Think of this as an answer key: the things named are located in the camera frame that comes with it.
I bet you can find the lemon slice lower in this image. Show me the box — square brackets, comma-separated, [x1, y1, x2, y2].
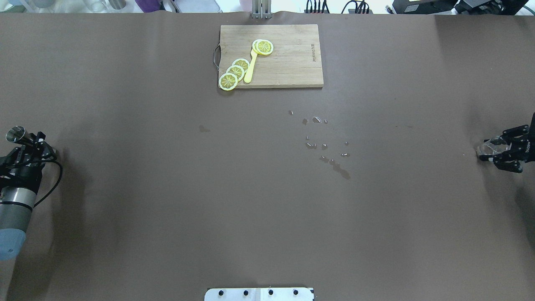
[218, 72, 239, 91]

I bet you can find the white tray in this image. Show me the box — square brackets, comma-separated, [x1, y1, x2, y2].
[170, 0, 222, 13]

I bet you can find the white mounting plate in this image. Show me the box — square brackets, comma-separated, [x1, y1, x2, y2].
[204, 287, 315, 301]

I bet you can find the wooden cutting board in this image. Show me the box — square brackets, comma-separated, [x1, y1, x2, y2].
[218, 24, 324, 89]

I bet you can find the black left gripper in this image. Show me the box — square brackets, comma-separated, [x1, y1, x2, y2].
[0, 131, 57, 180]

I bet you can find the lemon slice middle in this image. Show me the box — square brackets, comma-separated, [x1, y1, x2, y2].
[226, 64, 247, 82]

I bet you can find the lemon slice on spoon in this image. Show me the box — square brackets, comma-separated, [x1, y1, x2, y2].
[252, 39, 275, 56]

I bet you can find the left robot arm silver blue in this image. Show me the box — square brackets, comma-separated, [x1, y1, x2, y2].
[0, 126, 63, 261]

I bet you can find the purple cloth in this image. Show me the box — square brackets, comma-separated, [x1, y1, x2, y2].
[135, 0, 165, 13]

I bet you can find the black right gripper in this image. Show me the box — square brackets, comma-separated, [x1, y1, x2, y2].
[477, 114, 535, 173]

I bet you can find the steel measuring jigger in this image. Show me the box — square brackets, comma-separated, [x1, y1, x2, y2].
[5, 126, 35, 147]

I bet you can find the aluminium frame post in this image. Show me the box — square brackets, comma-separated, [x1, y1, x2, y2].
[252, 0, 273, 19]

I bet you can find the lemon slice upper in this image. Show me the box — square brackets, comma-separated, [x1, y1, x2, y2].
[232, 58, 250, 72]

